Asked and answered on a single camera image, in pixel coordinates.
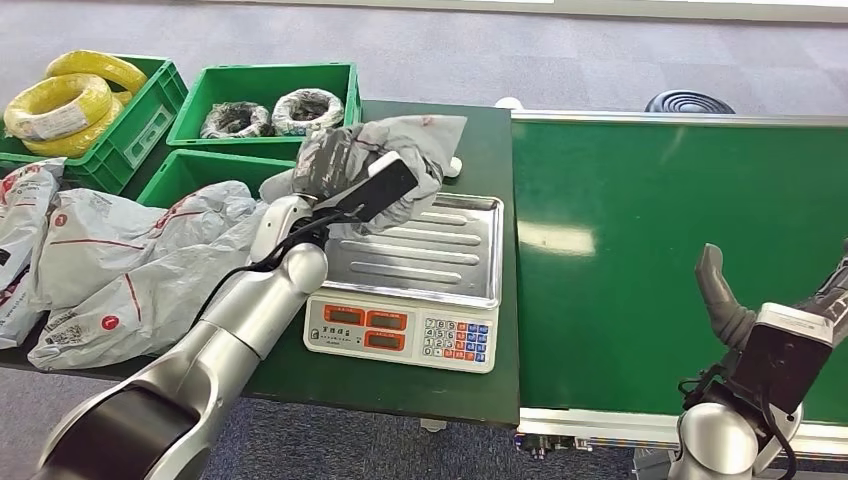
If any yellow wire coil white label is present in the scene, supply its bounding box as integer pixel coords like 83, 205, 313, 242
3, 72, 114, 142

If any grey white courier package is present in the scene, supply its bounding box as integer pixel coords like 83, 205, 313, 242
258, 114, 468, 240

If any green delivery crate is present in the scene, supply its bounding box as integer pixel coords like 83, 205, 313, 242
135, 148, 297, 210

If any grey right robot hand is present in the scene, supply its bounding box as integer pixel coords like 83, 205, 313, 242
694, 239, 848, 351

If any green crate with yellow coils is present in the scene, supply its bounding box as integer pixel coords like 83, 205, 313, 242
0, 56, 190, 195

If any white courier package red dot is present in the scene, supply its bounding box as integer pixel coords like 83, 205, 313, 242
29, 187, 170, 313

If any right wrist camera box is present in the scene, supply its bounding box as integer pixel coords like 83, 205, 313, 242
728, 302, 835, 417

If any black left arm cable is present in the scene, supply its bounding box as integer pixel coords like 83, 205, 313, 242
192, 210, 346, 326

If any plastic wrapped dark wire coil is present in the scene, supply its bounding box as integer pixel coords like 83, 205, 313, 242
199, 101, 274, 140
271, 87, 346, 137

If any white package red black print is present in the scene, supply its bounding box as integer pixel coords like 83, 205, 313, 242
0, 157, 66, 293

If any white electronic scale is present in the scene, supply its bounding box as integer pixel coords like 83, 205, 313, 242
303, 288, 499, 376

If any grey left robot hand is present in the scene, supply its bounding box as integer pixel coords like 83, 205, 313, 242
292, 125, 376, 203

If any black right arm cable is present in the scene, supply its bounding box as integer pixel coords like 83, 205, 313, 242
760, 390, 798, 480

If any green conveyor belt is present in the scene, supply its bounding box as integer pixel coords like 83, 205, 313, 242
511, 109, 848, 458

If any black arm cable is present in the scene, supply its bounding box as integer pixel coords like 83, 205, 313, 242
760, 390, 798, 480
192, 210, 346, 326

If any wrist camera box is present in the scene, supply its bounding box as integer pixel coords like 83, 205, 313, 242
311, 150, 420, 223
728, 302, 835, 417

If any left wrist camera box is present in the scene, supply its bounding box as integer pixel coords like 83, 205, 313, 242
311, 150, 420, 223

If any green crate with wrapped coils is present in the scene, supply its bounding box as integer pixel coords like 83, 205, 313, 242
165, 62, 362, 162

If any steel scale tray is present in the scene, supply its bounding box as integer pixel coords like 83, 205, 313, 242
323, 192, 505, 311

